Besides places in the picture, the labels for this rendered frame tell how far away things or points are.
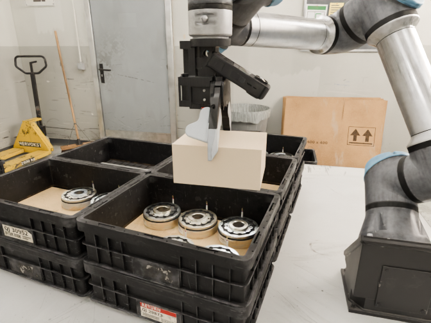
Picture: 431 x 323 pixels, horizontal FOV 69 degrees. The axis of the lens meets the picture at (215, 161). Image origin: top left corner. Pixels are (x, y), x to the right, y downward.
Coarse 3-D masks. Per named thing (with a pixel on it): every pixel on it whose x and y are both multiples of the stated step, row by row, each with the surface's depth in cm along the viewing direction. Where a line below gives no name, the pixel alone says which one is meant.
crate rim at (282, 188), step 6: (270, 156) 109; (276, 156) 109; (168, 162) 104; (294, 162) 103; (156, 168) 98; (162, 168) 99; (294, 168) 102; (162, 174) 93; (168, 174) 94; (288, 174) 93; (282, 180) 89; (288, 180) 90; (282, 186) 85; (276, 192) 82; (282, 192) 83; (282, 198) 84
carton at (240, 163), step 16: (176, 144) 56; (192, 144) 56; (224, 144) 56; (240, 144) 56; (256, 144) 56; (176, 160) 57; (192, 160) 57; (224, 160) 55; (240, 160) 55; (256, 160) 54; (176, 176) 58; (192, 176) 58; (208, 176) 57; (224, 176) 56; (240, 176) 56; (256, 176) 55
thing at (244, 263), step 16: (144, 176) 92; (160, 176) 92; (256, 192) 82; (272, 192) 82; (96, 208) 73; (272, 208) 73; (80, 224) 68; (96, 224) 67; (128, 240) 64; (144, 240) 62; (160, 240) 61; (176, 240) 61; (256, 240) 61; (192, 256) 59; (208, 256) 58; (224, 256) 56; (240, 256) 56; (256, 256) 59
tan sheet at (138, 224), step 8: (136, 224) 86; (144, 232) 82; (152, 232) 82; (160, 232) 82; (168, 232) 82; (176, 232) 82; (216, 232) 82; (192, 240) 79; (200, 240) 79; (208, 240) 79; (216, 240) 79; (232, 248) 76
